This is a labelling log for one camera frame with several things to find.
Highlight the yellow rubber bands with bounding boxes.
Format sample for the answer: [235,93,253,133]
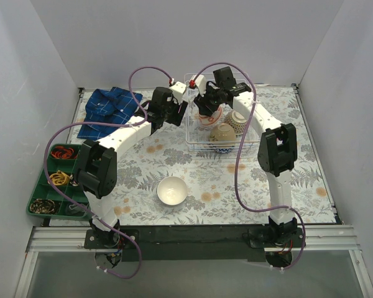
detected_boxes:
[49,170,70,186]

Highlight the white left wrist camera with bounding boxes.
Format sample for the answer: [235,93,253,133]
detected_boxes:
[169,81,187,105]

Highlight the green compartment tray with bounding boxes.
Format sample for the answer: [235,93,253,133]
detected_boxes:
[26,143,90,221]

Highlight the grey hair ties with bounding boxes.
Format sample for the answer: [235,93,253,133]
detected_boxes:
[64,201,86,215]

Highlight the floral patterned table mat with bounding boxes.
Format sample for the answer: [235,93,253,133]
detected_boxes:
[111,86,336,225]

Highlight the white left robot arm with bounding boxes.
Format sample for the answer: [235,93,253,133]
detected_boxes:
[74,82,188,248]

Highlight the brown lattice pattern bowl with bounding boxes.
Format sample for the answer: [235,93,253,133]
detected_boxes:
[224,110,247,136]

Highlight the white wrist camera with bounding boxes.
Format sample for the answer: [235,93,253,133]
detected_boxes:
[189,74,207,96]
[169,81,187,105]

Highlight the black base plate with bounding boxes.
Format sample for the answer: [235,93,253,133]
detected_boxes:
[84,225,305,261]

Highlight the blue zigzag pattern bowl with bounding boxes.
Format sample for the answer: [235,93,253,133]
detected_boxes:
[214,146,234,154]

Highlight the red rubber bands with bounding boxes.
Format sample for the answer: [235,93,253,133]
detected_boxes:
[50,146,76,160]

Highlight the aluminium frame rail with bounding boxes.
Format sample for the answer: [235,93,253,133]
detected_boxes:
[26,226,97,252]

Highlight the plain white bowl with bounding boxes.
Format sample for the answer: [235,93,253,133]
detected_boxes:
[209,123,236,148]
[157,176,188,206]

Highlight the white wire dish rack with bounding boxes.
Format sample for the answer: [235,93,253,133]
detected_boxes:
[183,71,260,153]

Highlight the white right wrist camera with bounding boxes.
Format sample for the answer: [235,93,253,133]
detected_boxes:
[189,74,207,96]

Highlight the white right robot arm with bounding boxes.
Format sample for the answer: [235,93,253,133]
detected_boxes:
[189,62,301,247]

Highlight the red floral pattern bowl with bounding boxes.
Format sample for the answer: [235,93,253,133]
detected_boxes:
[198,106,223,126]

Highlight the blue plaid shirt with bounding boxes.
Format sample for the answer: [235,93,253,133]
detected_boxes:
[77,87,138,141]

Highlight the brown patterned hair ties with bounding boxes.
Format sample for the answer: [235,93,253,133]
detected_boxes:
[30,199,58,215]

